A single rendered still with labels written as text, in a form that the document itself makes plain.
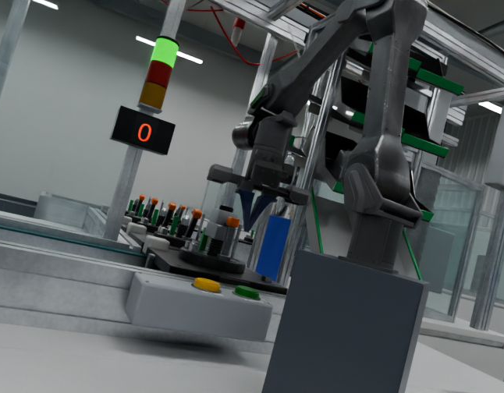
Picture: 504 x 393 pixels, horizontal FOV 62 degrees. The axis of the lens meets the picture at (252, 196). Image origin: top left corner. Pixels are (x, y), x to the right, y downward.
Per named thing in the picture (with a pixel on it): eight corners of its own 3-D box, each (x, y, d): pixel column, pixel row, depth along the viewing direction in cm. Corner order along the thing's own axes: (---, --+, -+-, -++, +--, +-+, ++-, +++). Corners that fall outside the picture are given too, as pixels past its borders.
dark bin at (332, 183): (383, 207, 94) (399, 178, 92) (331, 191, 91) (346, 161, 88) (342, 164, 119) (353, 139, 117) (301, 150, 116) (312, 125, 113)
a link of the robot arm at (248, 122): (305, 97, 78) (268, 103, 88) (271, 79, 74) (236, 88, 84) (289, 155, 77) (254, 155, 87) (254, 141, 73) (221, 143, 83)
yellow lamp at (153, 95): (162, 110, 90) (168, 88, 91) (140, 101, 88) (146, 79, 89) (157, 113, 95) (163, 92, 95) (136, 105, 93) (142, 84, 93)
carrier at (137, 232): (235, 270, 104) (247, 221, 105) (140, 250, 94) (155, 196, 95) (204, 253, 126) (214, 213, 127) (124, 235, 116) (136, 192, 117)
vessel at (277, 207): (304, 224, 182) (326, 141, 185) (277, 216, 176) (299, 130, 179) (289, 221, 195) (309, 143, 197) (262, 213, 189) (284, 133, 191)
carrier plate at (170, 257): (285, 299, 81) (288, 288, 81) (167, 277, 71) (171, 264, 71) (237, 271, 103) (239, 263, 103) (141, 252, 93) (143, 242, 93)
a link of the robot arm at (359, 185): (419, 232, 52) (431, 182, 52) (372, 216, 47) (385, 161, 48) (377, 224, 58) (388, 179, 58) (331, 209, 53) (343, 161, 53)
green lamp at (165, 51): (175, 66, 91) (181, 45, 91) (153, 57, 89) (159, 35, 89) (169, 71, 95) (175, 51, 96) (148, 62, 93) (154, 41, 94)
